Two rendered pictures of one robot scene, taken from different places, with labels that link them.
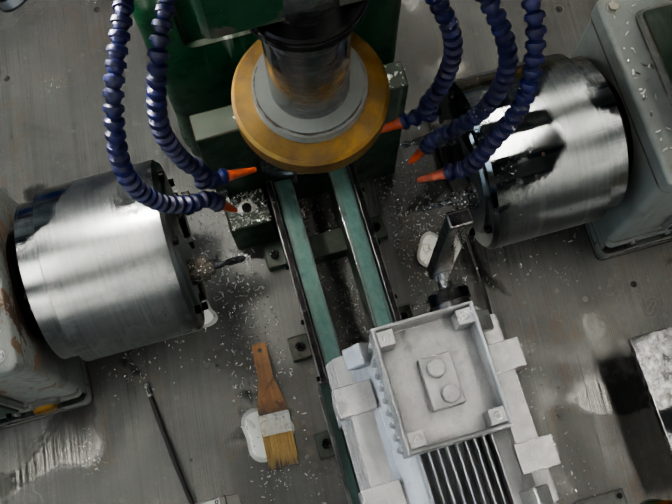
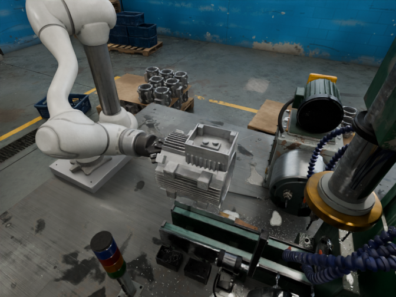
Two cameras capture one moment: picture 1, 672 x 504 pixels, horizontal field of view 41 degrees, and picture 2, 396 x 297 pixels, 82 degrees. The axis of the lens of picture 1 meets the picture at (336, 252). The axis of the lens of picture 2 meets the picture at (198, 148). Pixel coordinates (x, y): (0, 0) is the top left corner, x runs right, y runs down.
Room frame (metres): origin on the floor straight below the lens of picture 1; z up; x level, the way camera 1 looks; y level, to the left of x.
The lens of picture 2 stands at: (0.36, -0.50, 1.81)
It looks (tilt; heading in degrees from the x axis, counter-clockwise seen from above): 41 degrees down; 126
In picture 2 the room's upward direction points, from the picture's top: straight up
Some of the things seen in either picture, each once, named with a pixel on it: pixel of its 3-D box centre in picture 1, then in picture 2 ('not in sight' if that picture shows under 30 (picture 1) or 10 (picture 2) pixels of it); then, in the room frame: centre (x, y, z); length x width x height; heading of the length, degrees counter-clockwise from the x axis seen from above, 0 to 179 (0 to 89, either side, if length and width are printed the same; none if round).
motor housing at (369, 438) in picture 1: (438, 431); (198, 167); (0.07, -0.10, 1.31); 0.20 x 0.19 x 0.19; 15
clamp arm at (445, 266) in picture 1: (448, 248); (256, 255); (0.32, -0.15, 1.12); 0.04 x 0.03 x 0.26; 14
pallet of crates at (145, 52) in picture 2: not in sight; (132, 32); (-4.49, 3.44, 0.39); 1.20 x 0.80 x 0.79; 17
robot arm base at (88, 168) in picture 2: not in sight; (87, 159); (-0.76, -0.09, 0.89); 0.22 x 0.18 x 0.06; 90
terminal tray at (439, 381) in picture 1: (437, 381); (211, 147); (0.11, -0.09, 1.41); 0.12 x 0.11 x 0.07; 15
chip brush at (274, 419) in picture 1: (271, 404); (237, 222); (0.15, 0.11, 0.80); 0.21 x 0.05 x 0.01; 12
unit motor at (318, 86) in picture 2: not in sight; (303, 121); (0.22, 0.62, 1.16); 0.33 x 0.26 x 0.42; 104
